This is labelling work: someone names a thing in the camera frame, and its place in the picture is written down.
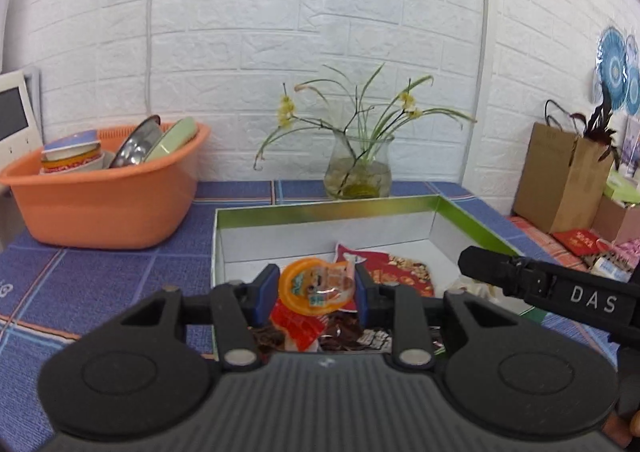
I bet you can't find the orange plastic basin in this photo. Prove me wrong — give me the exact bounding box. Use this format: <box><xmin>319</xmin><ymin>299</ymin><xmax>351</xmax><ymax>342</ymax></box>
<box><xmin>0</xmin><ymin>121</ymin><xmax>211</xmax><ymax>250</ymax></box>

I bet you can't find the white snack packet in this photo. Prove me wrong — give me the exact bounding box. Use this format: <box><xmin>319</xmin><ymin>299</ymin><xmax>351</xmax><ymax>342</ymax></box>
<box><xmin>442</xmin><ymin>277</ymin><xmax>501</xmax><ymax>300</ymax></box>

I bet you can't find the green tissue box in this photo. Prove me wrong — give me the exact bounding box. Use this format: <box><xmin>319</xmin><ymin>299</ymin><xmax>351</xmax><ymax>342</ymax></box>
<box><xmin>602</xmin><ymin>169</ymin><xmax>640</xmax><ymax>205</ymax></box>

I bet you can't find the orange jelly cup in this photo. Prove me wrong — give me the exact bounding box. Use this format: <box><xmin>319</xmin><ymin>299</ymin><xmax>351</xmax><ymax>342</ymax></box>
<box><xmin>277</xmin><ymin>257</ymin><xmax>357</xmax><ymax>317</ymax></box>

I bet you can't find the instant noodle bowl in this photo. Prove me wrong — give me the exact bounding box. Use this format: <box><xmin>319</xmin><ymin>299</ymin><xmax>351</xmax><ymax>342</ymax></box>
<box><xmin>40</xmin><ymin>129</ymin><xmax>103</xmax><ymax>173</ymax></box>

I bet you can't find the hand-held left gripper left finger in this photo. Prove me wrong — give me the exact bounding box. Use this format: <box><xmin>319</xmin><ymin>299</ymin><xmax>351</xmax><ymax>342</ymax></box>
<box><xmin>120</xmin><ymin>263</ymin><xmax>281</xmax><ymax>368</ymax></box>

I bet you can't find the dark-leaved plant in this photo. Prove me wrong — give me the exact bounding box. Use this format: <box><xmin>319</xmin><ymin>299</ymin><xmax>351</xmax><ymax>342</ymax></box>
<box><xmin>570</xmin><ymin>92</ymin><xmax>623</xmax><ymax>163</ymax></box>

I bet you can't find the brown paper bag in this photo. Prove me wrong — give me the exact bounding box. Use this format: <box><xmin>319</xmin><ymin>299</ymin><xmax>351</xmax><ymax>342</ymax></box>
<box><xmin>514</xmin><ymin>100</ymin><xmax>618</xmax><ymax>234</ymax></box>

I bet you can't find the small brown cardboard box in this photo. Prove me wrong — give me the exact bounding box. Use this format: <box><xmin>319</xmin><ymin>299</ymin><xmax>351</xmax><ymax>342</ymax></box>
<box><xmin>592</xmin><ymin>195</ymin><xmax>640</xmax><ymax>245</ymax></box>

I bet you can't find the small white box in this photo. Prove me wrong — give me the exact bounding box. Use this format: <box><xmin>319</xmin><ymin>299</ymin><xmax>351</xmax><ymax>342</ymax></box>
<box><xmin>590</xmin><ymin>252</ymin><xmax>633</xmax><ymax>283</ymax></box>

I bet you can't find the white wall cable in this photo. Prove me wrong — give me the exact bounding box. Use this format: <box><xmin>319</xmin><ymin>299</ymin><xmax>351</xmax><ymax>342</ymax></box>
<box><xmin>144</xmin><ymin>0</ymin><xmax>166</xmax><ymax>115</ymax></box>

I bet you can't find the yellow-flowered orchid plant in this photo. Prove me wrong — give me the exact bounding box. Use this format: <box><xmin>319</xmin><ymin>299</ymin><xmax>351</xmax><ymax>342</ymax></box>
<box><xmin>252</xmin><ymin>63</ymin><xmax>478</xmax><ymax>173</ymax></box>

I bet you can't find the white appliance with screen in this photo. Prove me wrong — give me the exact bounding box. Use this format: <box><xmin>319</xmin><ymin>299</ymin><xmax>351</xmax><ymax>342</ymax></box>
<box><xmin>0</xmin><ymin>67</ymin><xmax>45</xmax><ymax>198</ymax></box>

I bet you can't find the small red snack packet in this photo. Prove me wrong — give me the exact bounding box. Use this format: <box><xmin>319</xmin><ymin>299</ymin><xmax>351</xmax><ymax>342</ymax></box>
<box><xmin>270</xmin><ymin>305</ymin><xmax>326</xmax><ymax>350</ymax></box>

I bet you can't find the blue paper fan decoration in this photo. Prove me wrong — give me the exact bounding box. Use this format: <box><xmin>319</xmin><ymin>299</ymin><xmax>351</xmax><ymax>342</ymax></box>
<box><xmin>592</xmin><ymin>25</ymin><xmax>640</xmax><ymax>115</ymax></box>

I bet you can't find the pale green plate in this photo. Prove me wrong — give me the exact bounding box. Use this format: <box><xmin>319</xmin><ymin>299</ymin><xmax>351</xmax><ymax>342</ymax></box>
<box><xmin>145</xmin><ymin>117</ymin><xmax>198</xmax><ymax>163</ymax></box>

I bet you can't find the plaid cloth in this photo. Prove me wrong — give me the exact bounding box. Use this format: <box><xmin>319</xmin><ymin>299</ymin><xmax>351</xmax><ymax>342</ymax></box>
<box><xmin>507</xmin><ymin>215</ymin><xmax>601</xmax><ymax>273</ymax></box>

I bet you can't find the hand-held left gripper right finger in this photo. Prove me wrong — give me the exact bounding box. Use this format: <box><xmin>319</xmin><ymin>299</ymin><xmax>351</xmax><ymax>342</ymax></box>
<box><xmin>354</xmin><ymin>266</ymin><xmax>506</xmax><ymax>368</ymax></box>

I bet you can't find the dark red snack packet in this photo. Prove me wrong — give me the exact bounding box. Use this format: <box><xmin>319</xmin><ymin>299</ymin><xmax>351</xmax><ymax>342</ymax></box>
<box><xmin>250</xmin><ymin>312</ymin><xmax>396</xmax><ymax>353</ymax></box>

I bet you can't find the blue patterned tablecloth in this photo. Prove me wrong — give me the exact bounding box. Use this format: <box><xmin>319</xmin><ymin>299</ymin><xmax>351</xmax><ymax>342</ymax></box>
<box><xmin>0</xmin><ymin>179</ymin><xmax>640</xmax><ymax>433</ymax></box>

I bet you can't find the green cardboard box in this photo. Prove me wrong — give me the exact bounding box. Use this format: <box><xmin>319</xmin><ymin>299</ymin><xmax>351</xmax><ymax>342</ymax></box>
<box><xmin>210</xmin><ymin>195</ymin><xmax>548</xmax><ymax>363</ymax></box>

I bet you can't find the steel bowl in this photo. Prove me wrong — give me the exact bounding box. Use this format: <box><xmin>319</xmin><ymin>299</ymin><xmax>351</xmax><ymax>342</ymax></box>
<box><xmin>109</xmin><ymin>115</ymin><xmax>163</xmax><ymax>169</ymax></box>

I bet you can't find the glass vase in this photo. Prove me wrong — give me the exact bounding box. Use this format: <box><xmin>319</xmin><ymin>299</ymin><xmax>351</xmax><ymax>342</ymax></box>
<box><xmin>324</xmin><ymin>132</ymin><xmax>396</xmax><ymax>200</ymax></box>

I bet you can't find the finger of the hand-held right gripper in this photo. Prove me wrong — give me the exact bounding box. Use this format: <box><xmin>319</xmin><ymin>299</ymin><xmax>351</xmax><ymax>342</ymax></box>
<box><xmin>458</xmin><ymin>246</ymin><xmax>640</xmax><ymax>333</ymax></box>

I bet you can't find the red envelope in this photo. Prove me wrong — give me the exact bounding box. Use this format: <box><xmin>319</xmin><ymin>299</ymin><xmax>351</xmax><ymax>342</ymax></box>
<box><xmin>552</xmin><ymin>228</ymin><xmax>608</xmax><ymax>255</ymax></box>

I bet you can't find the pink wrapped packet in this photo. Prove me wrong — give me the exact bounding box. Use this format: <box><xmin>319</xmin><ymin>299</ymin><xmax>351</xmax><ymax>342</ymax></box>
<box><xmin>612</xmin><ymin>238</ymin><xmax>640</xmax><ymax>268</ymax></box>

